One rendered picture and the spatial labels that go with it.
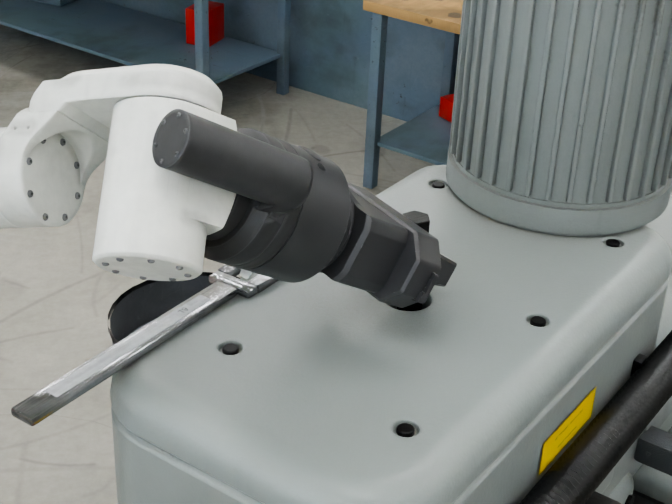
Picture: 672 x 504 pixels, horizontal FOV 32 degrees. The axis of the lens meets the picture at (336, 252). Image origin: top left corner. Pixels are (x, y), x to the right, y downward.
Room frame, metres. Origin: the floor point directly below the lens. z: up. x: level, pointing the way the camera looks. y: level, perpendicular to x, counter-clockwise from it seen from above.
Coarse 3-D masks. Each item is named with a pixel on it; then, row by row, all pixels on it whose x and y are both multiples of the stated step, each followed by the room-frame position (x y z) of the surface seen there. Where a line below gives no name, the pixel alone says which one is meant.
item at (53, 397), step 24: (216, 288) 0.74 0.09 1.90; (240, 288) 0.74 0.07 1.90; (264, 288) 0.75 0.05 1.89; (168, 312) 0.70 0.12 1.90; (192, 312) 0.70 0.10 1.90; (144, 336) 0.67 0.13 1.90; (168, 336) 0.68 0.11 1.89; (96, 360) 0.64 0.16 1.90; (120, 360) 0.64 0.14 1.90; (72, 384) 0.61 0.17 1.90; (96, 384) 0.62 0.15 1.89; (24, 408) 0.58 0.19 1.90; (48, 408) 0.58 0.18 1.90
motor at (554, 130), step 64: (512, 0) 0.88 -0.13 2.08; (576, 0) 0.86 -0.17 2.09; (640, 0) 0.86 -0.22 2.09; (512, 64) 0.88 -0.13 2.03; (576, 64) 0.86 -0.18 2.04; (640, 64) 0.87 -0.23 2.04; (512, 128) 0.88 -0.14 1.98; (576, 128) 0.86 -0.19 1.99; (640, 128) 0.87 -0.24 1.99; (512, 192) 0.88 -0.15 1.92; (576, 192) 0.86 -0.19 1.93; (640, 192) 0.88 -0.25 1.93
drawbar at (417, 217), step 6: (414, 210) 0.76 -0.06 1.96; (408, 216) 0.75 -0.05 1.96; (414, 216) 0.75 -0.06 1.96; (420, 216) 0.75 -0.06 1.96; (426, 216) 0.75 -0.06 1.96; (414, 222) 0.74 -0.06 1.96; (420, 222) 0.74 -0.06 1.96; (426, 222) 0.74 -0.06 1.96; (426, 228) 0.74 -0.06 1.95; (408, 306) 0.74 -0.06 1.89; (414, 306) 0.74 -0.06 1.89; (420, 306) 0.74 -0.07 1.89
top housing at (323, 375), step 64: (384, 192) 0.93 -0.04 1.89; (448, 192) 0.93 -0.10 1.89; (448, 256) 0.82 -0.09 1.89; (512, 256) 0.82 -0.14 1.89; (576, 256) 0.82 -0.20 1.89; (640, 256) 0.83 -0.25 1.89; (256, 320) 0.71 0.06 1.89; (320, 320) 0.71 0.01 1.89; (384, 320) 0.72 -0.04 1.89; (448, 320) 0.72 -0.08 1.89; (512, 320) 0.72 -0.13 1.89; (576, 320) 0.73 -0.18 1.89; (640, 320) 0.80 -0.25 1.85; (128, 384) 0.63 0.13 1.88; (192, 384) 0.63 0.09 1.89; (256, 384) 0.63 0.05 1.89; (320, 384) 0.63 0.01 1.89; (384, 384) 0.64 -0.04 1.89; (448, 384) 0.64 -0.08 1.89; (512, 384) 0.64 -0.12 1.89; (576, 384) 0.70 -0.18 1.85; (128, 448) 0.61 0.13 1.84; (192, 448) 0.58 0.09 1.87; (256, 448) 0.57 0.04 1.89; (320, 448) 0.57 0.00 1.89; (384, 448) 0.57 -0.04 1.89; (448, 448) 0.57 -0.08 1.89; (512, 448) 0.62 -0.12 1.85
